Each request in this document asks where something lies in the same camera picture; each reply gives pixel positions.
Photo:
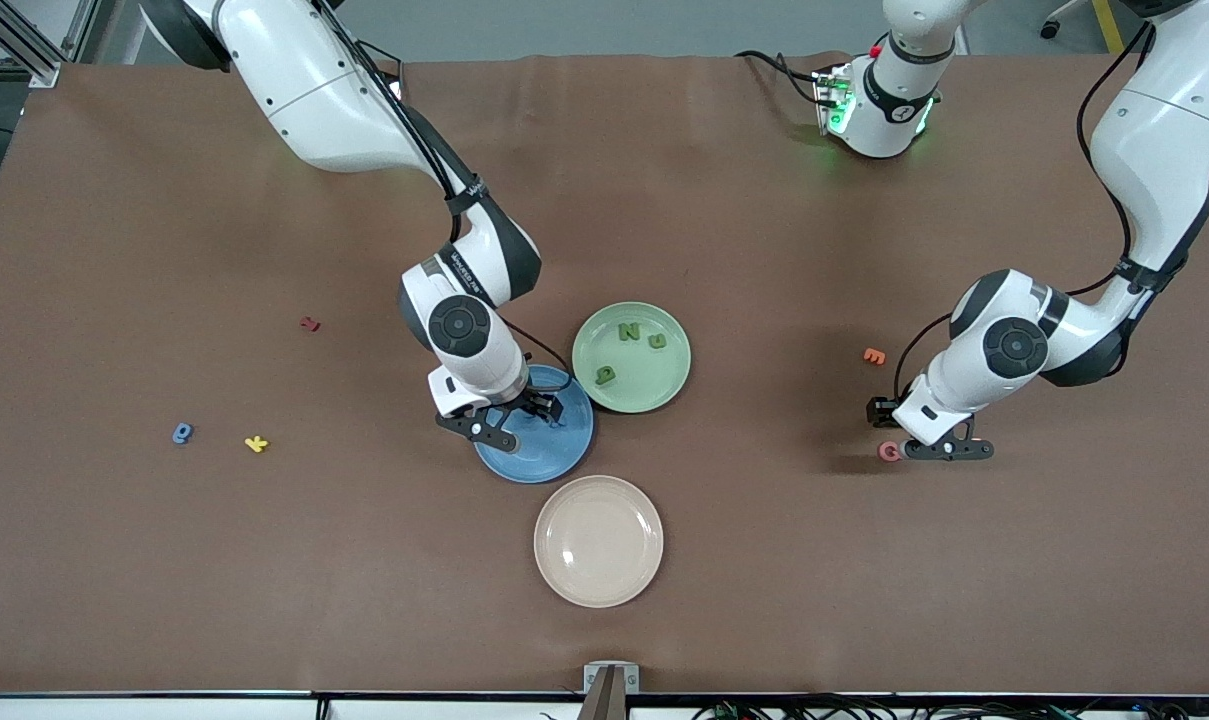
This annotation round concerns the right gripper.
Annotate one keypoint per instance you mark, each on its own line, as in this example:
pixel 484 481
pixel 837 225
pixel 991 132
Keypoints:
pixel 536 398

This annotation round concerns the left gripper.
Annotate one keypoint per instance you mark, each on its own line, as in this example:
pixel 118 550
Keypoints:
pixel 880 411

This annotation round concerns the green letter g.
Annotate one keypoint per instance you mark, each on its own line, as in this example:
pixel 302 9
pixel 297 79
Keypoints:
pixel 605 376

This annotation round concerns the green letter N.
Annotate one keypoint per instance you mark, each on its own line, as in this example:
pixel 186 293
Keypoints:
pixel 629 332

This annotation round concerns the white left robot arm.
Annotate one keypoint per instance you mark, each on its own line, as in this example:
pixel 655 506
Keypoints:
pixel 1164 120

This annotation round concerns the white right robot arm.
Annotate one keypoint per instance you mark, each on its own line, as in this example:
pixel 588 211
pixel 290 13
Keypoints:
pixel 304 80

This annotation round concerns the pink letter G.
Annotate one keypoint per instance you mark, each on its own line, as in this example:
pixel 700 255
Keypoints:
pixel 884 453

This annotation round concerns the blue plate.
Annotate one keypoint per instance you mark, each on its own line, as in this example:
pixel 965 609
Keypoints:
pixel 554 455

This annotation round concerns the green plate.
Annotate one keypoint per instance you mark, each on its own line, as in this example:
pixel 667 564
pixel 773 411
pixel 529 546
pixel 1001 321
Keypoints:
pixel 639 385

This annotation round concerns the beige plate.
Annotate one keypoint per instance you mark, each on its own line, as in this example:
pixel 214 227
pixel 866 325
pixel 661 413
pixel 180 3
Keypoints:
pixel 598 540

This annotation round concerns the brown table cover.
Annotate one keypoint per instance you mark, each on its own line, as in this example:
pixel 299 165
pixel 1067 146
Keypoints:
pixel 604 150

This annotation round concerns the yellow letter k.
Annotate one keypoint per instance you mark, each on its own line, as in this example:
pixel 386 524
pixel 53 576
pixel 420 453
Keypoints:
pixel 255 444

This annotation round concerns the blue letter e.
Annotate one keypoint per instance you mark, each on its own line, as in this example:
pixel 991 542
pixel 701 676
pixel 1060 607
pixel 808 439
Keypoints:
pixel 178 436

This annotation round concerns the black chair caster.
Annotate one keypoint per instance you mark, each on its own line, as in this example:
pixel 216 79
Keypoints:
pixel 1050 30

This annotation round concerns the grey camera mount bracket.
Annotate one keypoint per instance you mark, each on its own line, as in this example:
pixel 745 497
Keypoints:
pixel 592 680

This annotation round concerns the aluminium frame profile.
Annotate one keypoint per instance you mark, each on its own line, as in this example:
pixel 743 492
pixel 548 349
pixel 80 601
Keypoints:
pixel 39 65

